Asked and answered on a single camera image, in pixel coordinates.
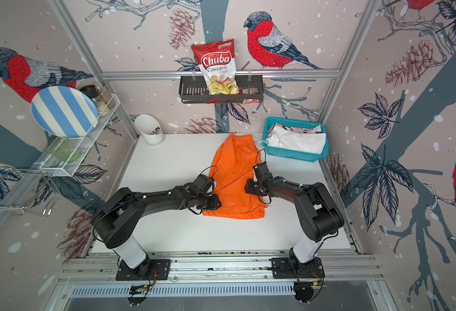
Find orange cloth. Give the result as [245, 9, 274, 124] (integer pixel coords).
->
[203, 133, 266, 220]

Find white cloth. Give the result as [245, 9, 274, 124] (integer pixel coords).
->
[265, 123, 326, 154]

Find pink shark print shorts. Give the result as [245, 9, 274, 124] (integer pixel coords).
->
[277, 124, 324, 134]

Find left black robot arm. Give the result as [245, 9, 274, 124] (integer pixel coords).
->
[91, 174, 221, 270]

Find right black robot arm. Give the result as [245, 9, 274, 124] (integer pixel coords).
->
[245, 162, 345, 270]

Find teal plastic basket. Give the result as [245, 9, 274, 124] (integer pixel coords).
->
[262, 117, 329, 162]

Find white patterned cup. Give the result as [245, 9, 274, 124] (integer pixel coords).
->
[135, 114, 165, 146]

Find dark lid spice jar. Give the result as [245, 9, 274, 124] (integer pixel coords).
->
[80, 85, 111, 117]

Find red Chuba chips bag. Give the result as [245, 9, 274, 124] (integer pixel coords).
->
[192, 39, 240, 95]

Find green glass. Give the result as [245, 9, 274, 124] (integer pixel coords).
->
[45, 137, 80, 163]

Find blue white striped plate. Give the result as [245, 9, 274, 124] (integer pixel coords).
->
[31, 86, 99, 138]

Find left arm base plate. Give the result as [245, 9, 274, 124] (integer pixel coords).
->
[115, 258, 171, 281]

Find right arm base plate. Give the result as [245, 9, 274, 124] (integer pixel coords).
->
[270, 257, 325, 279]

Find black wire wall basket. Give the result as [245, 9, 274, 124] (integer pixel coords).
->
[179, 75, 264, 104]

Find aluminium front rail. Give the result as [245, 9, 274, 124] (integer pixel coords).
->
[55, 250, 385, 285]

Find clear acrylic wall shelf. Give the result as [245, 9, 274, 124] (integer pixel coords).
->
[32, 94, 121, 177]

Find metal wire wall hooks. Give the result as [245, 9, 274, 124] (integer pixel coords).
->
[0, 168, 61, 217]

